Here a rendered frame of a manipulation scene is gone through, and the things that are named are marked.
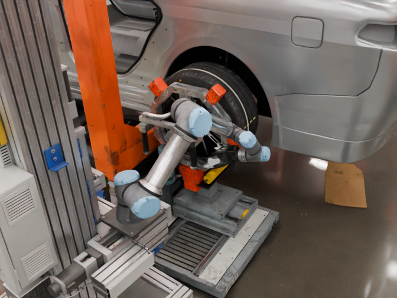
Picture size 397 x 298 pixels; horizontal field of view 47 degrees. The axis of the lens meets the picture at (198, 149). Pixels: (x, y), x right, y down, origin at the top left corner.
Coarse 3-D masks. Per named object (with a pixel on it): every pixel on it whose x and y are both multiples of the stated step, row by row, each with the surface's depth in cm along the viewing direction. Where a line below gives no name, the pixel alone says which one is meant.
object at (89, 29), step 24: (72, 0) 234; (96, 0) 237; (72, 24) 242; (96, 24) 241; (96, 48) 245; (96, 72) 250; (96, 96) 260; (96, 120) 270; (120, 120) 278; (96, 144) 281; (120, 144) 284; (96, 168) 293; (120, 168) 289
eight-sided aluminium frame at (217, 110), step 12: (180, 84) 268; (168, 96) 277; (192, 96) 262; (204, 96) 257; (156, 108) 282; (216, 108) 258; (228, 120) 260; (156, 132) 292; (216, 156) 274; (204, 168) 283
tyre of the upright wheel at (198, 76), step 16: (192, 64) 282; (208, 64) 276; (176, 80) 273; (192, 80) 267; (208, 80) 261; (224, 80) 267; (240, 80) 273; (224, 96) 260; (240, 96) 267; (240, 112) 263; (256, 112) 278; (256, 128) 283
